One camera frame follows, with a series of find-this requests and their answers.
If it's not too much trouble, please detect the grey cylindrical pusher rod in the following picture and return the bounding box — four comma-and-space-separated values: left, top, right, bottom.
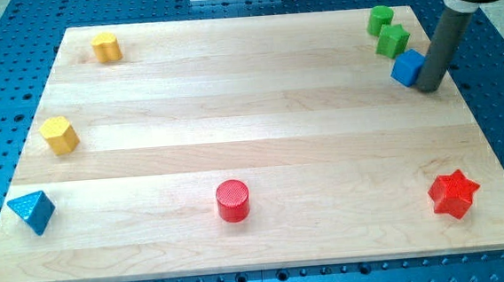
415, 0, 479, 92

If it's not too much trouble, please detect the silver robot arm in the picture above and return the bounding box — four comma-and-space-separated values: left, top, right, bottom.
414, 0, 499, 92

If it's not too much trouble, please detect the green star block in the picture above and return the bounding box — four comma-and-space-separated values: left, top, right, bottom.
375, 24, 410, 59

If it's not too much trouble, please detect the red star block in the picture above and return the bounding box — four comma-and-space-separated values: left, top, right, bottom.
428, 169, 480, 220

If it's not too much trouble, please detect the yellow hexagon block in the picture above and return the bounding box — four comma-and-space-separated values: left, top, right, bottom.
39, 116, 80, 155

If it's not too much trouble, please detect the blue cube block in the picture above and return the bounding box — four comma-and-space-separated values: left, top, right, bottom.
390, 49, 425, 88

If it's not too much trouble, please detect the green cylinder block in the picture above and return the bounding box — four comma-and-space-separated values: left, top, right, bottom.
366, 5, 394, 36

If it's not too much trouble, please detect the red cylinder block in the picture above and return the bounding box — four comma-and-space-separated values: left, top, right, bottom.
216, 179, 250, 223

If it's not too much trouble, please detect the wooden board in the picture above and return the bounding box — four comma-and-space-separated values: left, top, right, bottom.
0, 9, 504, 282

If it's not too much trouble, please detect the yellow heart block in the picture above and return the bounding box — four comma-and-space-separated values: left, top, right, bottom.
91, 32, 123, 63

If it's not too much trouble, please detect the blue triangle block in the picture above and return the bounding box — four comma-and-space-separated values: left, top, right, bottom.
6, 191, 56, 236

